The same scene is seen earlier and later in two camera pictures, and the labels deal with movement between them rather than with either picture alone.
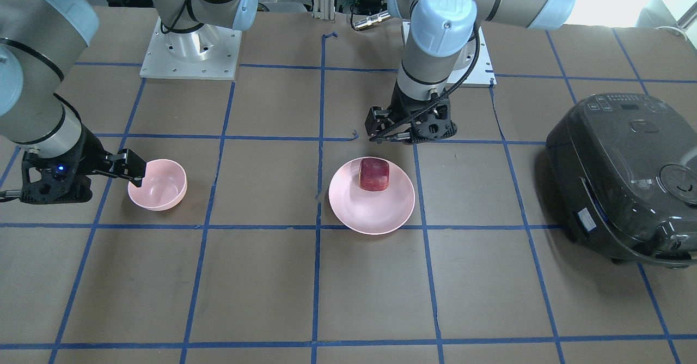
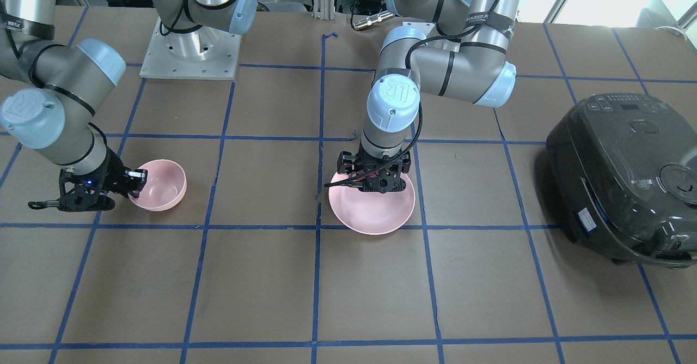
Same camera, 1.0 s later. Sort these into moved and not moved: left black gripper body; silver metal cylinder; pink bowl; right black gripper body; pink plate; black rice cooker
Moved: right black gripper body; left black gripper body
Not moved: silver metal cylinder; pink bowl; black rice cooker; pink plate
